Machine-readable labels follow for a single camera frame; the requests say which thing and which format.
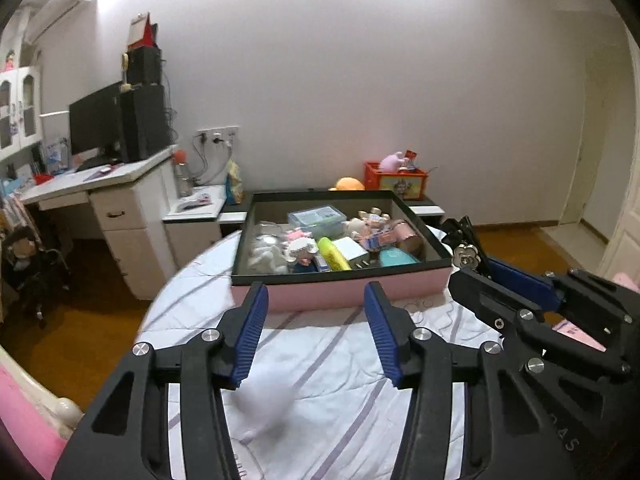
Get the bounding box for low white side cabinet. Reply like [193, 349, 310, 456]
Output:
[161, 184, 228, 273]

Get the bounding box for white silver ball ornament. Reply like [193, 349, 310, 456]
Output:
[247, 240, 291, 275]

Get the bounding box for pink black storage box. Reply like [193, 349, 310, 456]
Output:
[231, 189, 453, 313]

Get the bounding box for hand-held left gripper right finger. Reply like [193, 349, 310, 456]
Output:
[364, 281, 581, 480]

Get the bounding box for clear plastic box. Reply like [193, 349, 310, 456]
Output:
[287, 206, 348, 236]

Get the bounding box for red printed crate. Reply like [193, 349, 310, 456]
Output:
[364, 161, 430, 200]

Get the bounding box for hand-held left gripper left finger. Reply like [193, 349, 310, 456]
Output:
[50, 281, 269, 480]

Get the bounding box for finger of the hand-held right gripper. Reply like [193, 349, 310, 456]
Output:
[442, 216, 640, 356]
[447, 266, 635, 385]

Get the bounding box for printed papers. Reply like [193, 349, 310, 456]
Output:
[177, 192, 213, 211]

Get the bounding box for black speaker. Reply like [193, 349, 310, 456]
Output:
[126, 46, 163, 86]

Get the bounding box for white glass-door cabinet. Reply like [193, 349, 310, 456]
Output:
[0, 64, 43, 151]

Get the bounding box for blue white box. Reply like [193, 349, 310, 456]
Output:
[45, 140, 68, 173]

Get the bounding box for white door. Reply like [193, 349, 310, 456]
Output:
[572, 50, 618, 226]

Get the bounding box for white wardrobe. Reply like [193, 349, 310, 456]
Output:
[597, 25, 640, 286]

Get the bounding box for black computer tower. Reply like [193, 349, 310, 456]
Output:
[120, 85, 171, 163]

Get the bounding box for white desk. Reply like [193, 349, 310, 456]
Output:
[20, 144, 178, 301]

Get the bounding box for silver flower ornament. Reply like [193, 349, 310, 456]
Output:
[452, 242, 482, 268]

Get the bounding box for black computer monitor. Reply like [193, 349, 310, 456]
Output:
[68, 81, 126, 158]

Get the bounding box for long low dark-top cabinet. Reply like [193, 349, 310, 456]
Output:
[219, 192, 445, 233]

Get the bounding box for pink white small toy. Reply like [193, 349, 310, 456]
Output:
[282, 230, 318, 263]

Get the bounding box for water bottle red cap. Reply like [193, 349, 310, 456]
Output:
[172, 149, 193, 198]

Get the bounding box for white power adapter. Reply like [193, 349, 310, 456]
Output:
[332, 236, 371, 268]

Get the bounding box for pink printed packet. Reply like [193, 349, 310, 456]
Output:
[362, 230, 401, 253]

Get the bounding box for white air conditioner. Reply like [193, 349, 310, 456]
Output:
[20, 0, 97, 43]

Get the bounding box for beige pink plush doll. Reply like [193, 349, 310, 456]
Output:
[345, 208, 391, 238]

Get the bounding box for black office chair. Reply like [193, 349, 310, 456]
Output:
[2, 225, 71, 328]

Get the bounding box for copper metal cup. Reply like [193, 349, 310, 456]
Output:
[392, 220, 423, 253]

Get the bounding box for red desk calendar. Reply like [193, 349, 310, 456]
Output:
[127, 12, 160, 51]

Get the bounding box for striped white tablecloth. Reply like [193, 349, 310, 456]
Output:
[137, 225, 506, 480]

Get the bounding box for white wall power outlets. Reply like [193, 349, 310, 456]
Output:
[196, 126, 241, 146]

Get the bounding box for black power cable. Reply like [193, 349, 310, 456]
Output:
[192, 132, 231, 186]

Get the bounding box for pink cream bed frame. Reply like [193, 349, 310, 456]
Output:
[0, 345, 86, 476]

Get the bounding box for yellow snack bag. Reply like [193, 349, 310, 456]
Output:
[225, 159, 246, 206]

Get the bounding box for teal soap box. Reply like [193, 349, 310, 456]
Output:
[378, 249, 421, 267]

